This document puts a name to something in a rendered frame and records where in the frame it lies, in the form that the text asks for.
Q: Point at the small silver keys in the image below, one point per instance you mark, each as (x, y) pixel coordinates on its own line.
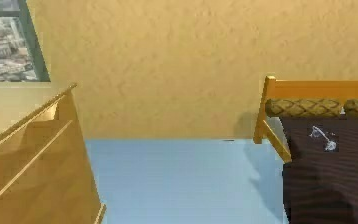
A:
(324, 138)

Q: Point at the wooden chest of drawers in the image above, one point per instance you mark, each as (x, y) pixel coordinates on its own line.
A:
(43, 173)

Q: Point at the wooden bed with dark cover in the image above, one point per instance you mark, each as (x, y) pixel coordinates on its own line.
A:
(323, 180)

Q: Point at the window with dark green frame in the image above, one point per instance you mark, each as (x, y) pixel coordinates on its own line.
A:
(7, 46)

